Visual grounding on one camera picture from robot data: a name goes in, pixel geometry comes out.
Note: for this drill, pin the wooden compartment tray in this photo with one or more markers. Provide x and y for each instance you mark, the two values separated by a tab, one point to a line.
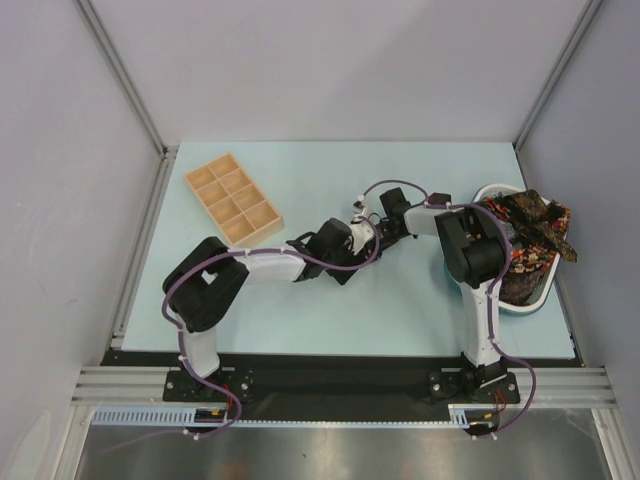
234	202

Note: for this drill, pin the aluminium frame post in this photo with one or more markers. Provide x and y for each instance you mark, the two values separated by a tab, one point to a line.
568	51
115	64

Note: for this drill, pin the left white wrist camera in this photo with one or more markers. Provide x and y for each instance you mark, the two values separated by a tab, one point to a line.
361	234

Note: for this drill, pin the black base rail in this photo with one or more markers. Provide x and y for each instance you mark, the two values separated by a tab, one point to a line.
359	387

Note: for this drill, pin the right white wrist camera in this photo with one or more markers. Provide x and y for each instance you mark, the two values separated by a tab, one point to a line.
360	209

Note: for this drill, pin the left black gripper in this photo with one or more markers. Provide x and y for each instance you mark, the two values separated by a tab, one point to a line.
359	259

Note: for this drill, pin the dark paisley tie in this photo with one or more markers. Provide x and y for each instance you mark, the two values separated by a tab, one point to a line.
526	209

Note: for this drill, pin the grey cable duct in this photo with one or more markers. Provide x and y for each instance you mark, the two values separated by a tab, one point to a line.
203	419

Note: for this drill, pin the red floral patterned tie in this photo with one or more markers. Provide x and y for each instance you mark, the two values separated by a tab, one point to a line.
533	249

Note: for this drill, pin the red navy striped tie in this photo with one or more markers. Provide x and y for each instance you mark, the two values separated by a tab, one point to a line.
437	198

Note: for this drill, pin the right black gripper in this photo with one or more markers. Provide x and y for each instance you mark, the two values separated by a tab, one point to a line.
385	235

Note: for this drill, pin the white laundry basket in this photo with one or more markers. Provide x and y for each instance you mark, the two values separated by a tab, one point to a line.
537	298

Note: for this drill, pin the aluminium frame post left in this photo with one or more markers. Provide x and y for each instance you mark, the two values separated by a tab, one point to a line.
115	64

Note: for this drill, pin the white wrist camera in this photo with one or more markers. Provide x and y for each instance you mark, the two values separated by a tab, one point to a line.
361	234
360	209

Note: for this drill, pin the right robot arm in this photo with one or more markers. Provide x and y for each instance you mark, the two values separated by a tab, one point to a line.
476	254

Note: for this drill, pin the aluminium frame post right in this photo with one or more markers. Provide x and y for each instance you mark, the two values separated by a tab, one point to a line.
568	51

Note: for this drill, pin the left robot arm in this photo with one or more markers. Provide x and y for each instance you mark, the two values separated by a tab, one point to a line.
199	292

